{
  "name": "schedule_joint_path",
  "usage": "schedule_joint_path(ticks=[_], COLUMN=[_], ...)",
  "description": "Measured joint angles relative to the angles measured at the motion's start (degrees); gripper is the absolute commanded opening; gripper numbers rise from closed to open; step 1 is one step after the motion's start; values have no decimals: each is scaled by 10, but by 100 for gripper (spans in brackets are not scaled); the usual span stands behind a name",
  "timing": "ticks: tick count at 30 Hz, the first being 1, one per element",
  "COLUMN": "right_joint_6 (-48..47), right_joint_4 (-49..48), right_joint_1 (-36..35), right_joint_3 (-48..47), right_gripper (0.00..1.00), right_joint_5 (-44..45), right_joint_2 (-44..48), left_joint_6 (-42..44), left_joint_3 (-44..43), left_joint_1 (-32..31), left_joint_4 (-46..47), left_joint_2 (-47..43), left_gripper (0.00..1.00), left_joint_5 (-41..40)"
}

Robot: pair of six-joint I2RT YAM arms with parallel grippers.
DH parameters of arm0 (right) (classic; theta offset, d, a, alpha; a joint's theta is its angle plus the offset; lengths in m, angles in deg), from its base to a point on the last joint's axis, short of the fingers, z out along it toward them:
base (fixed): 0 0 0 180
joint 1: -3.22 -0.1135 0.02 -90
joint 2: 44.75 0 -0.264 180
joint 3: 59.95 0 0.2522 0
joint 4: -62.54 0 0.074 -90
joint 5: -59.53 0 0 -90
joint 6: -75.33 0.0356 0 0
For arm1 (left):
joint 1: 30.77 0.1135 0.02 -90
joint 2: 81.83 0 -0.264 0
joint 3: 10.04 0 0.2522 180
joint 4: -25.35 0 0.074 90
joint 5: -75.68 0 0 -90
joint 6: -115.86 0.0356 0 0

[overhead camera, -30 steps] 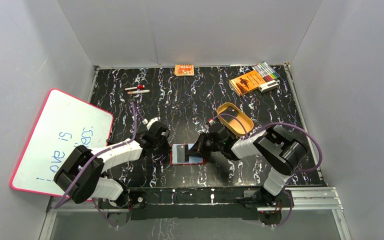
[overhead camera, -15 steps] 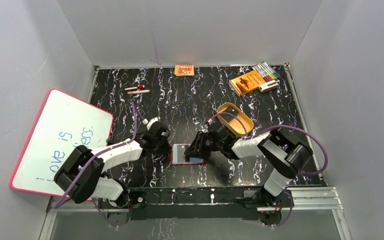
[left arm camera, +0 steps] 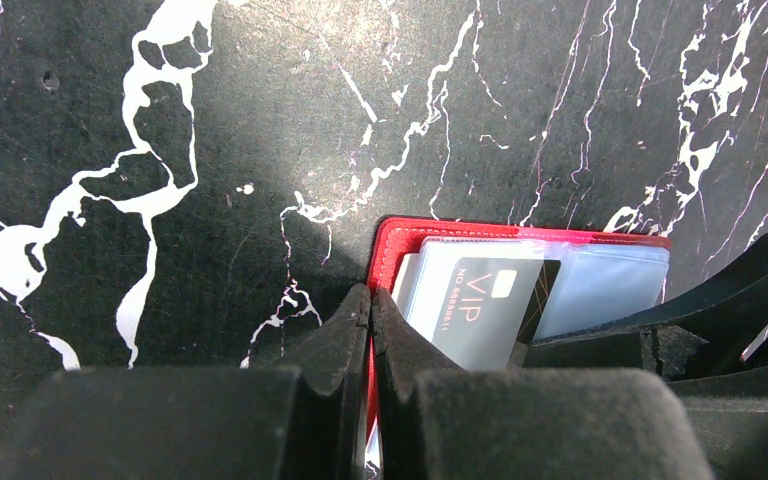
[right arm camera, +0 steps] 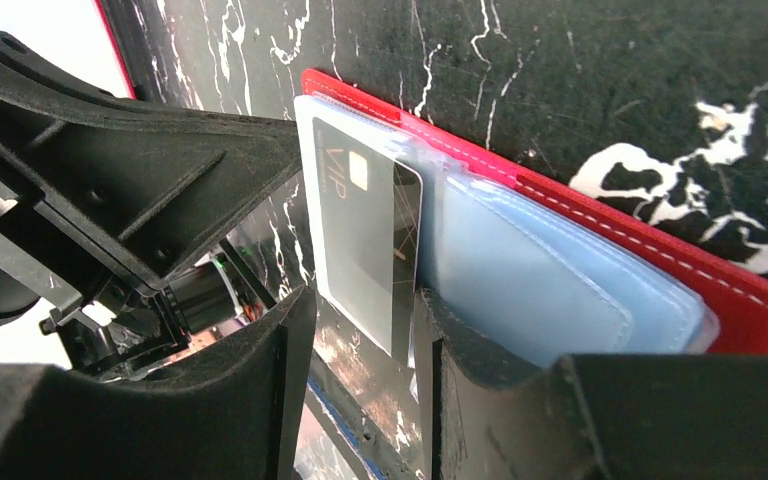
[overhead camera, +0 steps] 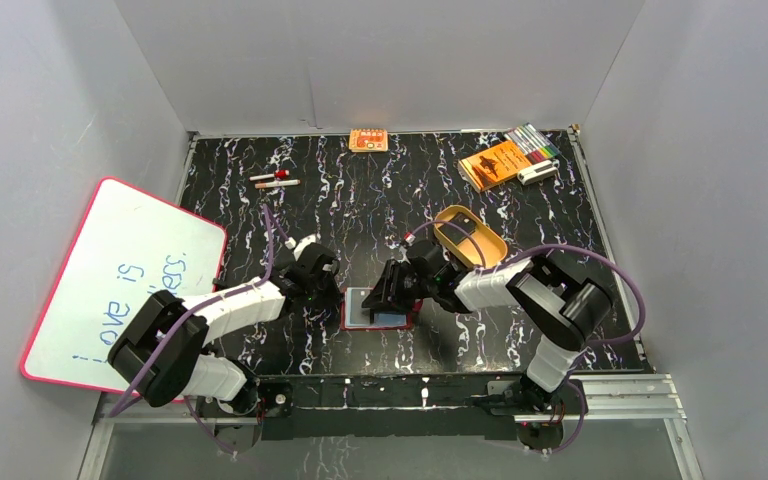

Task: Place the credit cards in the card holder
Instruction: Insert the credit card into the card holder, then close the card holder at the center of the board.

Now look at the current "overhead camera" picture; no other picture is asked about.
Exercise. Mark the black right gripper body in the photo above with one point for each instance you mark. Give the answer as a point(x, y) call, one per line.
point(416, 287)

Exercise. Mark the yellow oval tray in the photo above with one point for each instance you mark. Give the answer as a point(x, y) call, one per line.
point(485, 248)

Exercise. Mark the black card in tray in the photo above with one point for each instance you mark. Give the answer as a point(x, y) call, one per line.
point(458, 228)

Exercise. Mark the red capped marker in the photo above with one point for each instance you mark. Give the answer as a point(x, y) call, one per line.
point(276, 175)

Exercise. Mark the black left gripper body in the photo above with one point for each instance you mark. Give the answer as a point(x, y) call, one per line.
point(321, 291)

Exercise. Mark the orange white marker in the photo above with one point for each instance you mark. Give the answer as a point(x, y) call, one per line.
point(277, 184)

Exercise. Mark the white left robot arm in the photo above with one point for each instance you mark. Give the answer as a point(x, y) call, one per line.
point(163, 352)

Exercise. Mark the pink framed whiteboard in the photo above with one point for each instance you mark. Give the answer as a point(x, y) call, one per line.
point(129, 244)

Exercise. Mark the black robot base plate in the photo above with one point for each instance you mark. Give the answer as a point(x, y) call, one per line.
point(490, 406)

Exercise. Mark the white whiteboard eraser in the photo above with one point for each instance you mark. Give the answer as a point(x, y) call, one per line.
point(537, 173)

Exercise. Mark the red leather card holder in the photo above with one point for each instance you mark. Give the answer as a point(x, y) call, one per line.
point(355, 317)

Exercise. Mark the orange book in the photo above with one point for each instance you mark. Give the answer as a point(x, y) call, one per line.
point(493, 166)

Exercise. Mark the pack of coloured markers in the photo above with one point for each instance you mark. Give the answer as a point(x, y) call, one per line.
point(534, 145)

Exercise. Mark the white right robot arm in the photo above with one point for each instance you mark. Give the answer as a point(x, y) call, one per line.
point(561, 300)

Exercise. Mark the small orange notepad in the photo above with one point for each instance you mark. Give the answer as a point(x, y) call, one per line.
point(368, 140)

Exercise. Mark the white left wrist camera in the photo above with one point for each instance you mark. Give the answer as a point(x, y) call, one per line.
point(297, 247)

